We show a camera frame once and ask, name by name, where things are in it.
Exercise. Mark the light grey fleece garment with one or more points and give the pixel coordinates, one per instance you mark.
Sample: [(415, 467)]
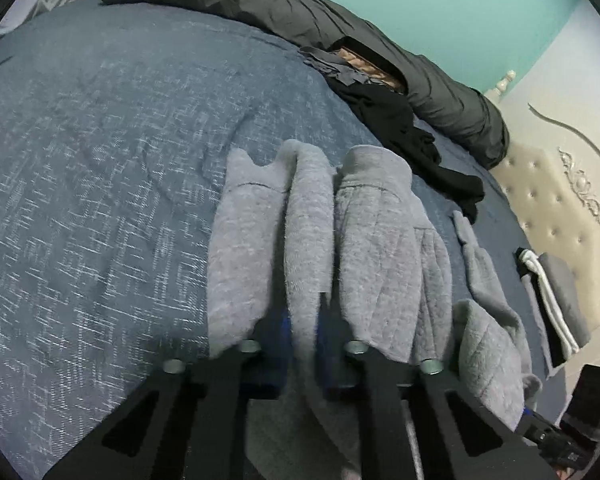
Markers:
[(380, 240)]

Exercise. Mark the slate grey garment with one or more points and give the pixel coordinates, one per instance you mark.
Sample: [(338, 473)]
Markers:
[(330, 65)]

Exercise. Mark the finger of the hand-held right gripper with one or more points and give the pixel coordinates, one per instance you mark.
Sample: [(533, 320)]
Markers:
[(534, 427)]

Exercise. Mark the grey folded garment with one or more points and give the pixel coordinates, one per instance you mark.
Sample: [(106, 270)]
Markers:
[(562, 285)]

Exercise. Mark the black folded garment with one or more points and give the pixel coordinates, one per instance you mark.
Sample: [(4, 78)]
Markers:
[(545, 325)]

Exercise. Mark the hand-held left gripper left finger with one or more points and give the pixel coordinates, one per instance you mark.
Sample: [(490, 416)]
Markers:
[(275, 360)]

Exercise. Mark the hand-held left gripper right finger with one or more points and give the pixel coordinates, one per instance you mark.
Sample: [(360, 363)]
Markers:
[(330, 360)]

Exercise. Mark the cream tufted headboard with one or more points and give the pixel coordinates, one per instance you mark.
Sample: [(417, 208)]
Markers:
[(545, 200)]

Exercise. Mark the brown patterned cloth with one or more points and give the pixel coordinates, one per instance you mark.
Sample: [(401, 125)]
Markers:
[(365, 62)]

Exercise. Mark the white folded garment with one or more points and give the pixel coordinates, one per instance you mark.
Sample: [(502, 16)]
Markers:
[(555, 310)]

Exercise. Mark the dark grey rolled duvet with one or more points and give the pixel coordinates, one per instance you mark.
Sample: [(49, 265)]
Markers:
[(260, 5)]

